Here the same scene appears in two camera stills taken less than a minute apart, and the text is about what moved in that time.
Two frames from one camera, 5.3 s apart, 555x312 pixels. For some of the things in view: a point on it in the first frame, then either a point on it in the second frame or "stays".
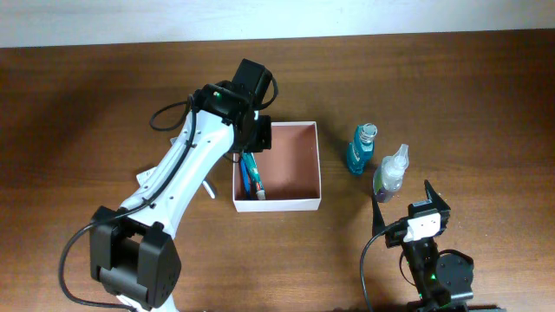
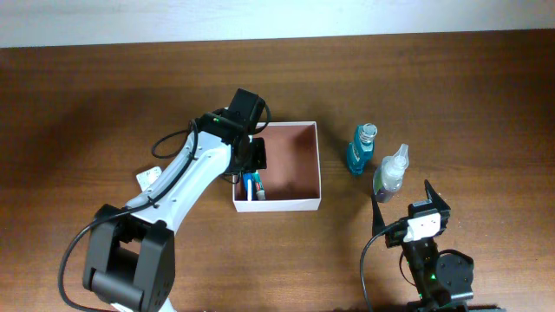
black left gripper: x=264 y=138 -> x=260 y=159
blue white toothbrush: x=209 y=190 -> x=248 y=183
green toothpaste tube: x=252 y=167 stays
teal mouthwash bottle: x=362 y=148 stays
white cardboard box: x=290 y=171 stays
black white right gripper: x=444 y=211 stays
